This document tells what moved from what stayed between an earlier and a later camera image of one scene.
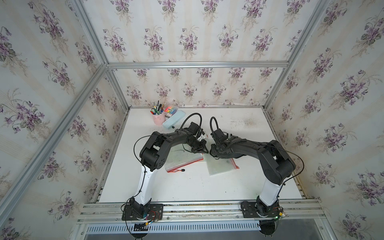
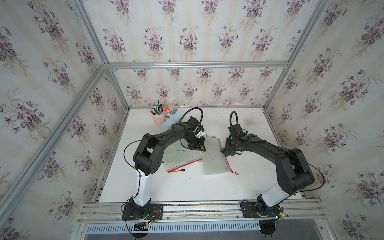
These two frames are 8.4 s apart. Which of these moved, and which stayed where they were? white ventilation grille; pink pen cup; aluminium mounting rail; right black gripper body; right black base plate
Moved: right black gripper body
Stayed: aluminium mounting rail; white ventilation grille; right black base plate; pink pen cup
